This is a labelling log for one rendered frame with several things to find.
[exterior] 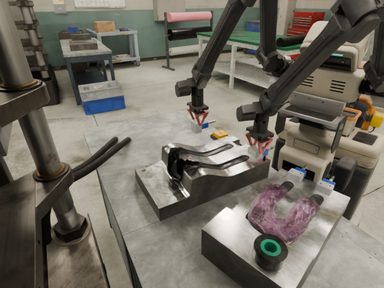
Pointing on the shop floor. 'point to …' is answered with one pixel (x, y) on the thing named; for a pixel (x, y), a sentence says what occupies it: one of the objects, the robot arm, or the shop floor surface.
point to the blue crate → (103, 104)
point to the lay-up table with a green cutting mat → (283, 44)
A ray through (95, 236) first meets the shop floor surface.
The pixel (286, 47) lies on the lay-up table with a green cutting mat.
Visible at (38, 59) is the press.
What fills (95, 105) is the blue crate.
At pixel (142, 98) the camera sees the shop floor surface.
